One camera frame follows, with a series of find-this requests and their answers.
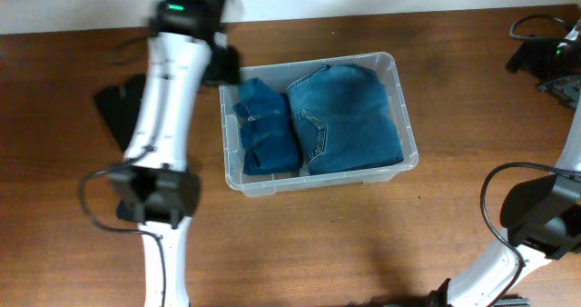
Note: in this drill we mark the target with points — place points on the dark green taped cloth bundle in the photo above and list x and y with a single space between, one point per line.
124 213

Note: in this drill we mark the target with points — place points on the clear plastic storage bin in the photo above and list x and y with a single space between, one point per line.
278 77

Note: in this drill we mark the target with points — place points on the dark blue jeans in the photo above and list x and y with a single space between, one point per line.
340 114

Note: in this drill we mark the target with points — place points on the black shirt with logo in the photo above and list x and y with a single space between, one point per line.
119 106

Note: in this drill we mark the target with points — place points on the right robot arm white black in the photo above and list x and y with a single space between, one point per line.
540 218

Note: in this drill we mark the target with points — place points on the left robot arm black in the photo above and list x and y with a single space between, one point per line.
187 48

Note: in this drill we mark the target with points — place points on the blue taped cloth bundle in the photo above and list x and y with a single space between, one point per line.
266 133

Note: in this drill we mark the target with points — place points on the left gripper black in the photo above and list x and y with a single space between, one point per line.
231 69

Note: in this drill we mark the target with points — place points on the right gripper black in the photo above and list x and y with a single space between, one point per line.
533 64

